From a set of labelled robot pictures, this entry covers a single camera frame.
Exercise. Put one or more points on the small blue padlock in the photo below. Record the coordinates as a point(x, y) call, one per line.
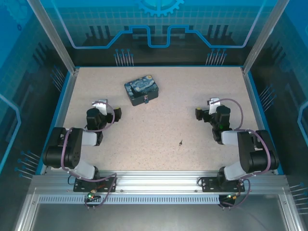
point(146, 99)

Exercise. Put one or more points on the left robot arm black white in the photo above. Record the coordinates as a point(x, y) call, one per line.
point(72, 154)

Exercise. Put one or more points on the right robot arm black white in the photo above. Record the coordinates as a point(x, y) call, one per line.
point(252, 154)

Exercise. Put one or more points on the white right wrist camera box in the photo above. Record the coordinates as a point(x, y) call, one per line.
point(213, 106)

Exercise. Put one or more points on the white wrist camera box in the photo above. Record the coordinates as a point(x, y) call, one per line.
point(213, 106)
point(103, 106)

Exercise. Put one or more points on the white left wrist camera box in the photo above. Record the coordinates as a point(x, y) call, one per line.
point(103, 106)

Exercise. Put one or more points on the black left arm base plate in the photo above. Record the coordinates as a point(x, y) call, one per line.
point(81, 185)

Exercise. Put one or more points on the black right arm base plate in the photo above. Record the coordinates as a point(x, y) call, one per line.
point(211, 184)

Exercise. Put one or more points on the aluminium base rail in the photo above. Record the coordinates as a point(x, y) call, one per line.
point(156, 180)

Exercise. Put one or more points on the aluminium frame post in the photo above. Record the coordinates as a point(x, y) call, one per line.
point(262, 33)
point(54, 33)

